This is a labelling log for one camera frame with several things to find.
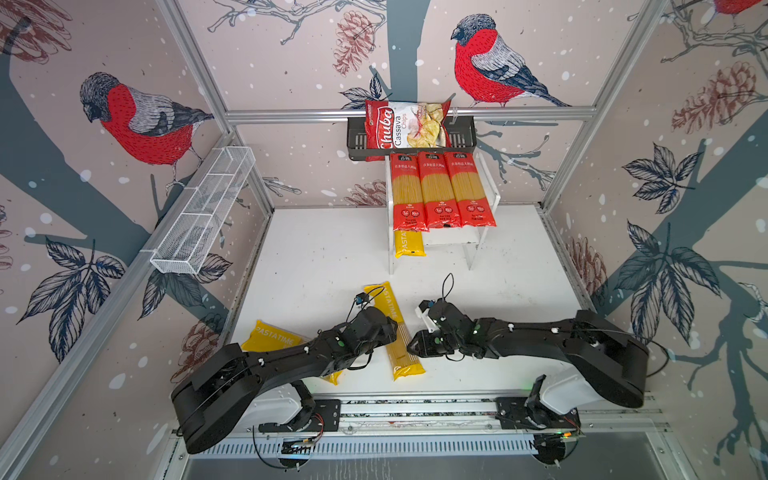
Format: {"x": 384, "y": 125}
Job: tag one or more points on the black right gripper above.
{"x": 423, "y": 346}

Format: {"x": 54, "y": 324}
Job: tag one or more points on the aluminium mounting rail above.
{"x": 446, "y": 414}

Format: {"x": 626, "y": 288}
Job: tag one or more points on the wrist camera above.
{"x": 422, "y": 312}
{"x": 361, "y": 299}

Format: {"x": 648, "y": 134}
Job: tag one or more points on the black wall basket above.
{"x": 452, "y": 135}

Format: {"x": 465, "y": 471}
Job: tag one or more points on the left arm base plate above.
{"x": 322, "y": 416}

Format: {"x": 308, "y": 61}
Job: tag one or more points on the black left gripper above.
{"x": 389, "y": 331}

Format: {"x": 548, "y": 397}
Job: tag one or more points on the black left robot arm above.
{"x": 210, "y": 402}

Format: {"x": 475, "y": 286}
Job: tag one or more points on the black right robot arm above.
{"x": 606, "y": 362}

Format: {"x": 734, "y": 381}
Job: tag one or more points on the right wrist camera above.
{"x": 422, "y": 312}

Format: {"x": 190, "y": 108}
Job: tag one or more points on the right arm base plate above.
{"x": 529, "y": 413}

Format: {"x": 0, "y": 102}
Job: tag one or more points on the red cassava chips bag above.
{"x": 405, "y": 125}

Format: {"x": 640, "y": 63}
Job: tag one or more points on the yellow spaghetti bag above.
{"x": 403, "y": 363}
{"x": 265, "y": 337}
{"x": 408, "y": 243}

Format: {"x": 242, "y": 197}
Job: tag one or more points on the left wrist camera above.
{"x": 361, "y": 299}

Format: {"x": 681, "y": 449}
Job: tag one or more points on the red spaghetti bag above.
{"x": 408, "y": 203}
{"x": 437, "y": 192}
{"x": 474, "y": 208}

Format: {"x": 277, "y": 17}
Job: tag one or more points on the white wire mesh basket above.
{"x": 195, "y": 230}

